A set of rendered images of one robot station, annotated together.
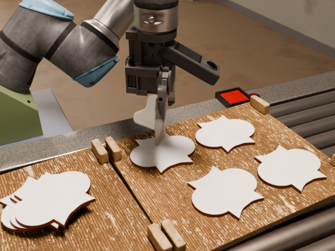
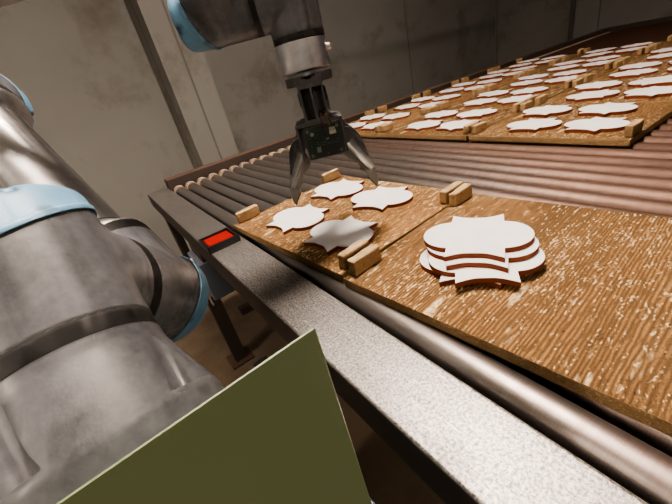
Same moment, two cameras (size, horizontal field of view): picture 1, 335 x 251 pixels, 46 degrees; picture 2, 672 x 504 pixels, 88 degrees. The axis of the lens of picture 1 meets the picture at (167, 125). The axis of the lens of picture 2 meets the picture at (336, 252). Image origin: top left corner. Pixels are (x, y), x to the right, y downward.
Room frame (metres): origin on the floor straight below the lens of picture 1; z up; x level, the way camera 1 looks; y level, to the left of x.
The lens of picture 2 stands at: (0.74, 0.60, 1.22)
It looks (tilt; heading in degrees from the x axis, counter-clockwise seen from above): 28 degrees down; 264
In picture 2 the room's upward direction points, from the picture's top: 14 degrees counter-clockwise
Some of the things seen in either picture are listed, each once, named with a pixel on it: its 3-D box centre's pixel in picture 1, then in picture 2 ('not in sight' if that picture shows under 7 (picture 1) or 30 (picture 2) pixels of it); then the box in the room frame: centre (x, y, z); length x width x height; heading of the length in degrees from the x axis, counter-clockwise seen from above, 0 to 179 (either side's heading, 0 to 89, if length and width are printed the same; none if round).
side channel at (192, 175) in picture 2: not in sight; (465, 83); (-0.64, -1.78, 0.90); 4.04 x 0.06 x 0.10; 24
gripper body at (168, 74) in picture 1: (152, 60); (317, 116); (0.66, 0.03, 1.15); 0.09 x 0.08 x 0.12; 81
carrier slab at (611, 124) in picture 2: not in sight; (568, 117); (-0.09, -0.30, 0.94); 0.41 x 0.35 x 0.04; 114
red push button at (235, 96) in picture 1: (234, 98); (219, 240); (0.92, -0.18, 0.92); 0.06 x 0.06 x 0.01; 24
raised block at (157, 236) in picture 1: (159, 240); (460, 194); (0.42, 0.01, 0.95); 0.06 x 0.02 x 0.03; 29
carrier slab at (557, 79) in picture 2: not in sight; (547, 78); (-0.58, -0.97, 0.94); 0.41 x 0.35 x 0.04; 115
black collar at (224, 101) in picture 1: (234, 98); (219, 240); (0.92, -0.18, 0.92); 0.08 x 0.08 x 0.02; 24
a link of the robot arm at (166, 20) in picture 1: (155, 17); (305, 58); (0.66, 0.02, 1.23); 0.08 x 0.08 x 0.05
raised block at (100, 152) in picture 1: (99, 151); (364, 259); (0.65, 0.14, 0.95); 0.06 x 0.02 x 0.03; 29
